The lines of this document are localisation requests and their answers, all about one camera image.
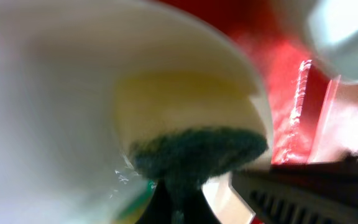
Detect light blue plate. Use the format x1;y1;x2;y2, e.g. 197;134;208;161
270;0;358;85

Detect red plastic tray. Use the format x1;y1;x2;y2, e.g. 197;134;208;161
162;0;342;164

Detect white plate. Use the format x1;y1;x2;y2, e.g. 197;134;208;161
0;1;273;223

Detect green yellow sponge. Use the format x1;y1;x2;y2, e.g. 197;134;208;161
112;70;269;224

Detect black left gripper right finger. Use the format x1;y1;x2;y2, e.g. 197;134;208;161
231;156;358;224

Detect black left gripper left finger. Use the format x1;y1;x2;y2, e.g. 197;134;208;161
137;181;221;224

